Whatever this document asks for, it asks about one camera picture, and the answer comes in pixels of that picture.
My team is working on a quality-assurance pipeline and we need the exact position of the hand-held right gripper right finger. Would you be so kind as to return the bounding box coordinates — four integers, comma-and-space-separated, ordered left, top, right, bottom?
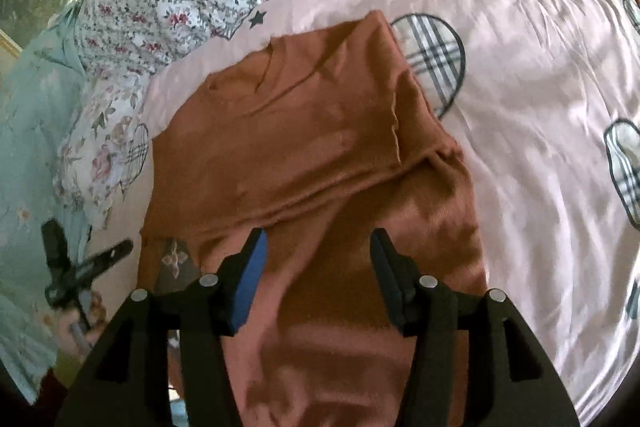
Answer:
369, 228, 581, 427

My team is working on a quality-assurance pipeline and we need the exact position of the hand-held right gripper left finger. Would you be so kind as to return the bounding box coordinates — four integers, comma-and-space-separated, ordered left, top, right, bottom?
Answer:
55, 227, 268, 427

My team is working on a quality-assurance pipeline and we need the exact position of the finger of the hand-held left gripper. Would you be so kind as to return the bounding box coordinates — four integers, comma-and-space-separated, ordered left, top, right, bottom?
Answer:
41, 219, 73, 308
72, 239, 134, 290

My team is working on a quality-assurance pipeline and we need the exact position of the orange-brown knit sweater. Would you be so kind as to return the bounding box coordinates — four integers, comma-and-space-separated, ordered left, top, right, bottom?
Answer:
135, 9, 488, 427

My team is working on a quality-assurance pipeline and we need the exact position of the light teal floral cloth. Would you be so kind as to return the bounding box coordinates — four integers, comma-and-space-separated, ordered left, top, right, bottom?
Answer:
0, 4, 103, 405

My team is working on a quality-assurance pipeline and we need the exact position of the pink bedsheet with plaid prints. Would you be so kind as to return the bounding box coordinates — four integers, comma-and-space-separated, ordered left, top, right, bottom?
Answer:
90, 0, 640, 427

